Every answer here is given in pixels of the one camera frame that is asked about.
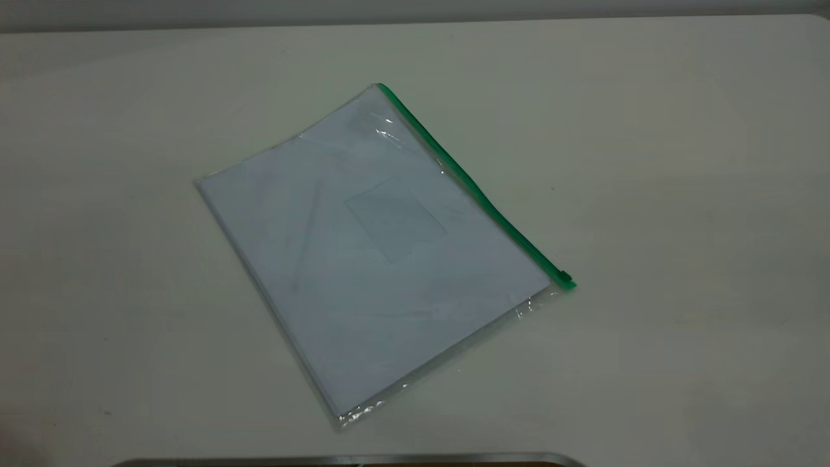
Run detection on grey metal frame edge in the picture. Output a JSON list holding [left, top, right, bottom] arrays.
[[110, 452, 587, 467]]

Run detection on clear bag with green zipper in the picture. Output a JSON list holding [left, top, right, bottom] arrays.
[[195, 82, 578, 432]]

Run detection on white paper sheets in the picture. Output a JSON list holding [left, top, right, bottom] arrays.
[[198, 88, 552, 416]]

